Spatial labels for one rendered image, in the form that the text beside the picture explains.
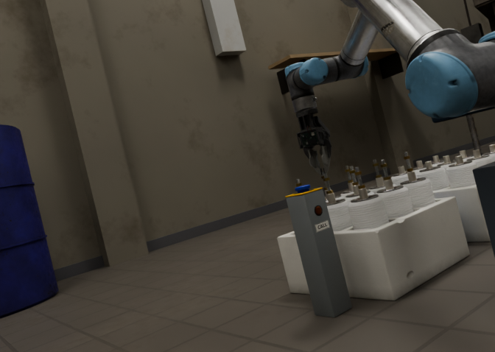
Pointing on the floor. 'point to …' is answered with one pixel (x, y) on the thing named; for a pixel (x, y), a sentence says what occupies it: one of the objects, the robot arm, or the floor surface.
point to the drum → (20, 232)
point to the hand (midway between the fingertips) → (323, 170)
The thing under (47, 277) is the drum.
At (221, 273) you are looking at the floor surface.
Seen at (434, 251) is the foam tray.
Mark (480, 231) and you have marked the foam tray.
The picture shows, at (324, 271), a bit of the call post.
